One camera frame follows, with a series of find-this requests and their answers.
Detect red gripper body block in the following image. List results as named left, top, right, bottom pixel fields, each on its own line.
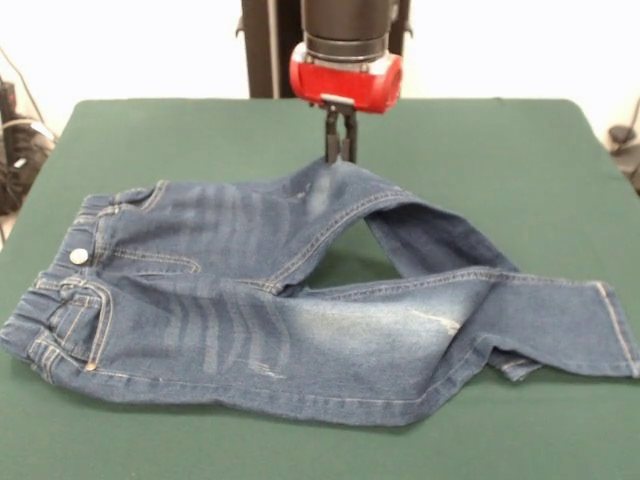
left=288, top=42, right=404, bottom=115

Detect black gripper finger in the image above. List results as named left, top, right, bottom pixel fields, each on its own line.
left=323, top=104, right=343, bottom=166
left=339, top=106, right=359, bottom=164

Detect blue denim jeans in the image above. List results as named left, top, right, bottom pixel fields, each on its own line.
left=0, top=159, right=640, bottom=431

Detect black metal column stand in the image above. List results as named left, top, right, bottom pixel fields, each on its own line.
left=234, top=0, right=416, bottom=100

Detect black round plug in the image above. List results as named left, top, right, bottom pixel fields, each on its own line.
left=607, top=124, right=634, bottom=147

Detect dark green table cloth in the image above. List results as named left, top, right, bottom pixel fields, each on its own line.
left=0, top=97, right=640, bottom=480

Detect black upright power strip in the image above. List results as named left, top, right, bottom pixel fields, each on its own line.
left=0, top=79, right=20, bottom=121

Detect white cable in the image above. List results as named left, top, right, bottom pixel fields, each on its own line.
left=0, top=115, right=55, bottom=149

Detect black cable bundle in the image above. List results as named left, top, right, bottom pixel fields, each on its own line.
left=0, top=115, right=57, bottom=216

